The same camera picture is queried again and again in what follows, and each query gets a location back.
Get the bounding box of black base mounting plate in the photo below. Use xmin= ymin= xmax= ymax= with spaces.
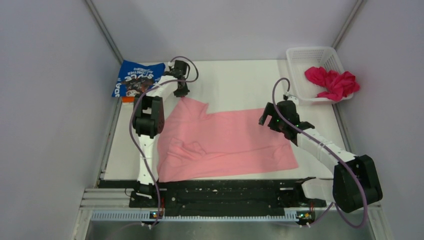
xmin=98 ymin=178 xmax=327 ymax=217

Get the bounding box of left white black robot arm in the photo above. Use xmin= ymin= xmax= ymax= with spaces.
xmin=129 ymin=56 xmax=199 ymax=208

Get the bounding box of blue printed folded t-shirt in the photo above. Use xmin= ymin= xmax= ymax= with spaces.
xmin=111 ymin=60 xmax=166 ymax=98

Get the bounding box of white plastic laundry basket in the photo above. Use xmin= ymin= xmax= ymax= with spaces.
xmin=286 ymin=46 xmax=354 ymax=106

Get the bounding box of magenta crumpled t-shirt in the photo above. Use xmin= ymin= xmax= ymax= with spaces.
xmin=304 ymin=66 xmax=361 ymax=102

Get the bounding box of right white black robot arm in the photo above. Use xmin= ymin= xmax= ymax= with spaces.
xmin=259 ymin=99 xmax=383 ymax=213

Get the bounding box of pink t-shirt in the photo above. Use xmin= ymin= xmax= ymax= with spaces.
xmin=157 ymin=97 xmax=298 ymax=182

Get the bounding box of aluminium front rail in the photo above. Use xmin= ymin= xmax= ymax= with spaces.
xmin=79 ymin=187 xmax=382 ymax=223

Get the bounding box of orange folded t-shirt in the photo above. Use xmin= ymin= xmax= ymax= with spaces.
xmin=121 ymin=96 xmax=136 ymax=103

